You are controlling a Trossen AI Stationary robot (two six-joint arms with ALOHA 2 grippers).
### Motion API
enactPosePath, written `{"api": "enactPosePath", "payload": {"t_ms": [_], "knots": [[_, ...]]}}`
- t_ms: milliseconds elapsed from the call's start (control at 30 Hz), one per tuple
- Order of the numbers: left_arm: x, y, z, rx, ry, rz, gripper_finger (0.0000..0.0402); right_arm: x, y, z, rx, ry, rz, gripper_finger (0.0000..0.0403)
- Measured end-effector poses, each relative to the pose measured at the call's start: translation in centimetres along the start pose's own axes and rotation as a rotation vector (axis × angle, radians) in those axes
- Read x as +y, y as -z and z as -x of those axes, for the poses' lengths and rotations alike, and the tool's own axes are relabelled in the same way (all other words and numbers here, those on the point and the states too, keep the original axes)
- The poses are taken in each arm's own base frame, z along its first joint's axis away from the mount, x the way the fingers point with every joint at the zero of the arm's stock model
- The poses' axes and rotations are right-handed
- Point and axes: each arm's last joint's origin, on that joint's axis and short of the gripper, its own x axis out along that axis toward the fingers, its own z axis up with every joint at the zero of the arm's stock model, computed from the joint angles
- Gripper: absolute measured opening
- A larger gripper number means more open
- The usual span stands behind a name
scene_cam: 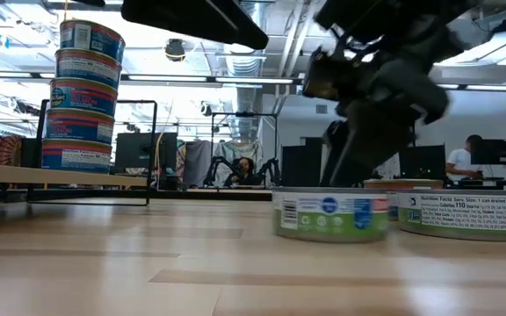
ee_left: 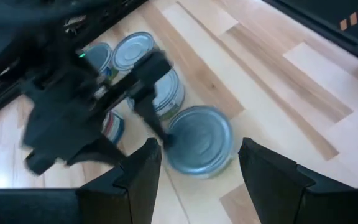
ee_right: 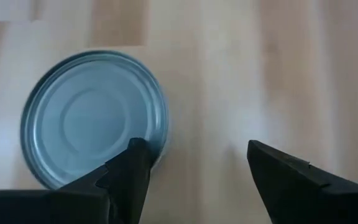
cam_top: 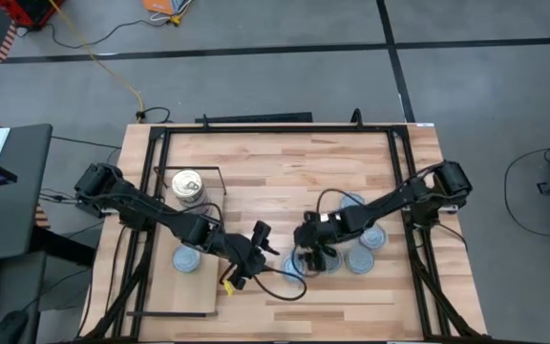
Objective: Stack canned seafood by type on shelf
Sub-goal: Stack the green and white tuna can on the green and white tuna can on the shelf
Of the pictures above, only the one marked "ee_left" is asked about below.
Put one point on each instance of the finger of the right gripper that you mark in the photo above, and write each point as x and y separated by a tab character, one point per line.
152	77
99	151

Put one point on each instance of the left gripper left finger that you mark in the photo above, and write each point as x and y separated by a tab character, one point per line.
104	205

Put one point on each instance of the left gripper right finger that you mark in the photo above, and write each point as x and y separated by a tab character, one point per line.
291	202

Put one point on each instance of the green white tuna can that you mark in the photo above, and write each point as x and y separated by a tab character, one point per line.
172	93
204	137
129	49
99	56

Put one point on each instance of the blue red salmon can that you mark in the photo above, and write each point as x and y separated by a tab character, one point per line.
115	126

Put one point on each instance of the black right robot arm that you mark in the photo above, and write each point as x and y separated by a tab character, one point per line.
17	31

